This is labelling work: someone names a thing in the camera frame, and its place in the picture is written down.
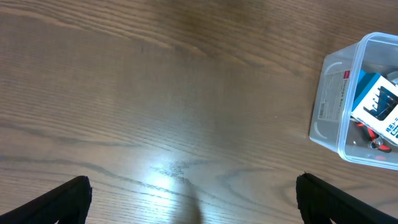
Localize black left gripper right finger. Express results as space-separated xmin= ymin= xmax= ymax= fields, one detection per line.
xmin=296 ymin=173 xmax=397 ymax=224

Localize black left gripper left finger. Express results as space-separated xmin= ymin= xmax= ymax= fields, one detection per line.
xmin=1 ymin=175 xmax=92 ymax=224

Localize silver wrench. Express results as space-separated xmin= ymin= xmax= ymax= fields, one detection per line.
xmin=368 ymin=138 xmax=384 ymax=149

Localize red handled pliers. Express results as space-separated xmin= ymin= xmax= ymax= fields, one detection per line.
xmin=356 ymin=122 xmax=392 ymax=153

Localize clear plastic storage container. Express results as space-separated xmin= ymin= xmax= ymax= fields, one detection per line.
xmin=310 ymin=32 xmax=397 ymax=170

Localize blue white screw box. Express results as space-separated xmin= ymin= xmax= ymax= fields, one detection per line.
xmin=351 ymin=70 xmax=397 ymax=146

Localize claw hammer orange black handle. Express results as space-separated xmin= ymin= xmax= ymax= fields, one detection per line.
xmin=386 ymin=70 xmax=398 ymax=86

